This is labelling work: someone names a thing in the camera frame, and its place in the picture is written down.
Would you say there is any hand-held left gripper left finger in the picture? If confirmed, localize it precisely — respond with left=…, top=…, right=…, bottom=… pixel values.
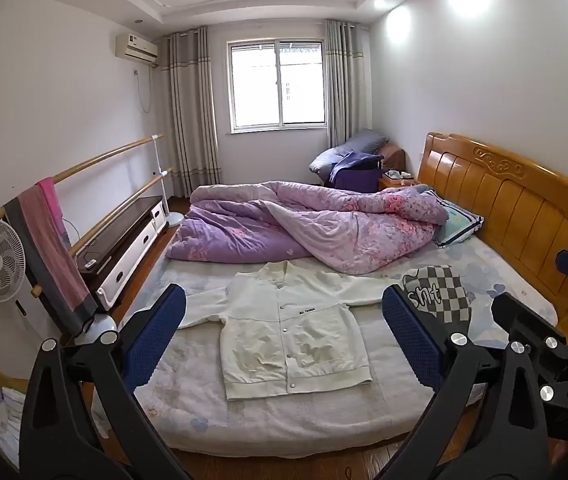
left=18, top=283, right=192, bottom=480

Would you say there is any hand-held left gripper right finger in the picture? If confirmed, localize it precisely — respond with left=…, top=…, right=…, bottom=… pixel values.
left=376, top=284, right=551, bottom=480

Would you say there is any white button-up jacket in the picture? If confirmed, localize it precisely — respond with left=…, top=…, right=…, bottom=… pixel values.
left=179, top=260, right=399, bottom=402

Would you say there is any grey checkered garment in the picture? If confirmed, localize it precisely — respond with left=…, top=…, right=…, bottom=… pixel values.
left=401, top=263, right=475, bottom=326

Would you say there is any white barre stand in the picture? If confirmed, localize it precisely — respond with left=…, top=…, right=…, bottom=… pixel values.
left=151, top=134, right=185, bottom=226
left=74, top=314, right=118, bottom=346

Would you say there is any wooden bed with mattress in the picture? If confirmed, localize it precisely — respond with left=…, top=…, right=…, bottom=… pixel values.
left=118, top=232, right=560, bottom=458

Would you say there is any dark topped white cabinet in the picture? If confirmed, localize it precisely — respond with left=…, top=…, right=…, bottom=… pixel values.
left=74, top=196, right=168, bottom=311

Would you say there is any wooden bed headboard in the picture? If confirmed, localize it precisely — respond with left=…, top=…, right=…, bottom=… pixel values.
left=417, top=132, right=568, bottom=306

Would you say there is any blue striped pillow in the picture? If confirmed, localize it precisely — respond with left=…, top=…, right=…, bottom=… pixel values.
left=414, top=185, right=485, bottom=248

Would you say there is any pink grey striped towel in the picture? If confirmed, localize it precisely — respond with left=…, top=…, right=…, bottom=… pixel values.
left=2, top=185, right=99, bottom=337

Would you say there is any purple floral quilt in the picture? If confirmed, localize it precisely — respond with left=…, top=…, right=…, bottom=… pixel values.
left=165, top=180, right=450, bottom=275

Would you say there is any small wooden nightstand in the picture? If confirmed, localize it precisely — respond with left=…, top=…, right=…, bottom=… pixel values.
left=378, top=170, right=419, bottom=192

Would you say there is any dark purple suitcase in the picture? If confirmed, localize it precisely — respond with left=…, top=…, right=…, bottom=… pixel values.
left=336, top=162, right=383, bottom=192

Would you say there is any bright pink cloth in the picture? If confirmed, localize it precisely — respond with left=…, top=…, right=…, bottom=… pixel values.
left=36, top=176, right=72, bottom=250

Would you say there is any brown chair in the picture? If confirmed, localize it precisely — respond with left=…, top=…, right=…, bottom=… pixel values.
left=381, top=142, right=408, bottom=171

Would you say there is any purple cloth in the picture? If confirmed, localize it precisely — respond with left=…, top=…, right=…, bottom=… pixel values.
left=329, top=152, right=383, bottom=183

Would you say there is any pile of bedding on chair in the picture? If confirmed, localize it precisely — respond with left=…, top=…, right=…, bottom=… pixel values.
left=310, top=129, right=389, bottom=176

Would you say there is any grey striped curtain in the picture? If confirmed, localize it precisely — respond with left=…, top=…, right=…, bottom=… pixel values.
left=161, top=27, right=223, bottom=198
left=325, top=20, right=375, bottom=148

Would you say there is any white framed window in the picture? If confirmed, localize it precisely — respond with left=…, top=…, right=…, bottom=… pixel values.
left=226, top=38, right=327, bottom=133

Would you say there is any white air conditioner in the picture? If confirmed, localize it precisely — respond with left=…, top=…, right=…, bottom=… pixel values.
left=115, top=33, right=159, bottom=64

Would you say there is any wooden barre rail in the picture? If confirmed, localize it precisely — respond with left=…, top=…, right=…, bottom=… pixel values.
left=0, top=133, right=165, bottom=219
left=31, top=168, right=173, bottom=297

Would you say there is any air conditioner power cable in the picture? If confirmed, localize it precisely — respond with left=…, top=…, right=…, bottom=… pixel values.
left=134, top=65, right=155, bottom=114

